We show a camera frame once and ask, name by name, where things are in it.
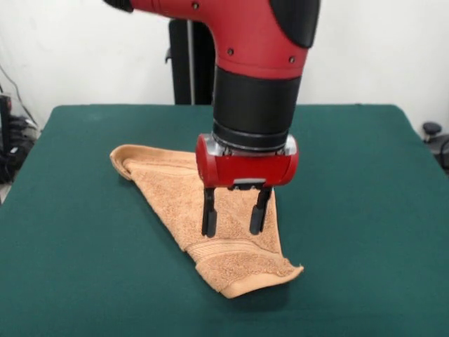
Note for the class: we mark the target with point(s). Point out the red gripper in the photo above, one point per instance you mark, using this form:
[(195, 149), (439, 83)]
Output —
[(245, 168)]

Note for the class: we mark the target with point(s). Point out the tan terry towel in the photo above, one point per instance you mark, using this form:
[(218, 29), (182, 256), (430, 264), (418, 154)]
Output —
[(238, 263)]

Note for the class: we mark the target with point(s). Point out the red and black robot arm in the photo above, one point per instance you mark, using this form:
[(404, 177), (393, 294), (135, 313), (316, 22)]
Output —
[(256, 87)]

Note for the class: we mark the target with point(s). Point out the dark green table cloth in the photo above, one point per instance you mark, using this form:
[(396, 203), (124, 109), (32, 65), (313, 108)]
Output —
[(87, 228)]

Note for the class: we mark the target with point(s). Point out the black equipment pile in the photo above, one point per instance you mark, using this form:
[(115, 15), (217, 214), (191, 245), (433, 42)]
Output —
[(14, 140)]

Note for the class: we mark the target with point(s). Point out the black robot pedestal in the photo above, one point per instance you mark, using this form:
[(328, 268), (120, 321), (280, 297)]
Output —
[(182, 59)]

